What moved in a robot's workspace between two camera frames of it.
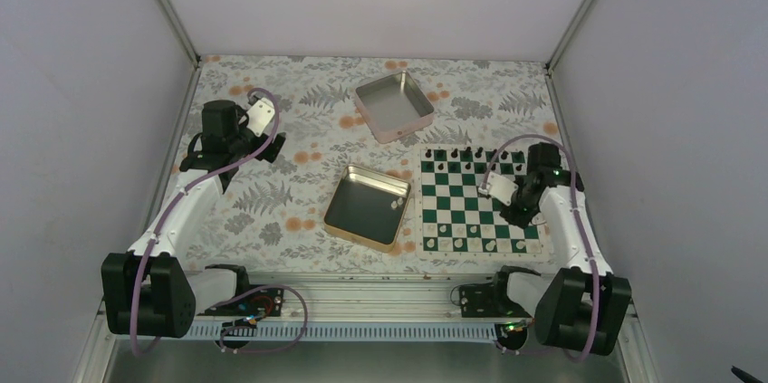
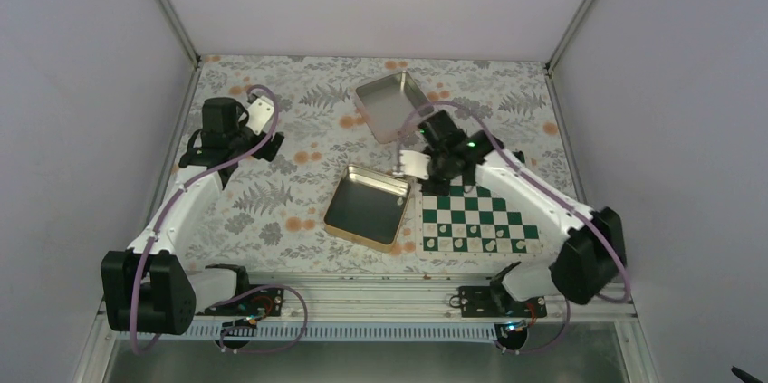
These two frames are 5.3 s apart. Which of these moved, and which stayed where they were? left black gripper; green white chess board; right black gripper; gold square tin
Moved: right black gripper
Stayed: gold square tin; left black gripper; green white chess board
